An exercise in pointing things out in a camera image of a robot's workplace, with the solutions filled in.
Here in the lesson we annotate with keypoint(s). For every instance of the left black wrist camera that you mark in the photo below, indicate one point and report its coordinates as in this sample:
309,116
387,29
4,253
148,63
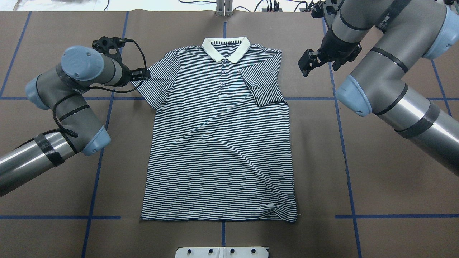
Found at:
108,45

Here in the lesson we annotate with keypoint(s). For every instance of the blue white striped polo shirt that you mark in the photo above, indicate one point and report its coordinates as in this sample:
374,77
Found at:
220,145

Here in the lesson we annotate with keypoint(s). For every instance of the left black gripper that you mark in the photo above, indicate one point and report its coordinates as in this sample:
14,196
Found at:
126,74

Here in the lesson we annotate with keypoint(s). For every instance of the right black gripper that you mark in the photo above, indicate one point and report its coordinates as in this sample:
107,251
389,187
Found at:
337,45

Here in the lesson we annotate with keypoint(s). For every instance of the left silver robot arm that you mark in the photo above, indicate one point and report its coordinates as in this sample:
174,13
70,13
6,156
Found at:
78,129

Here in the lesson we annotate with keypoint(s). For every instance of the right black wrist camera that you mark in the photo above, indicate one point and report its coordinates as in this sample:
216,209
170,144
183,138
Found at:
326,8

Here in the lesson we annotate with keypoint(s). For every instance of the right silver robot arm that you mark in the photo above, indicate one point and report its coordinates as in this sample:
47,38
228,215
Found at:
412,29

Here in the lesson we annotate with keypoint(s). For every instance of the white mounting column with base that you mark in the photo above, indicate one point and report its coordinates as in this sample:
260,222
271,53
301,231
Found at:
223,252

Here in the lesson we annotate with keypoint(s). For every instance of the aluminium frame post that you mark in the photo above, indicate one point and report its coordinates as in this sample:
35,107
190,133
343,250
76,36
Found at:
224,8

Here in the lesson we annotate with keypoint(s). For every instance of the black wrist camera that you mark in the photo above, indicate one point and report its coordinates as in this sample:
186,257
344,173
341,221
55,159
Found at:
108,45
326,8

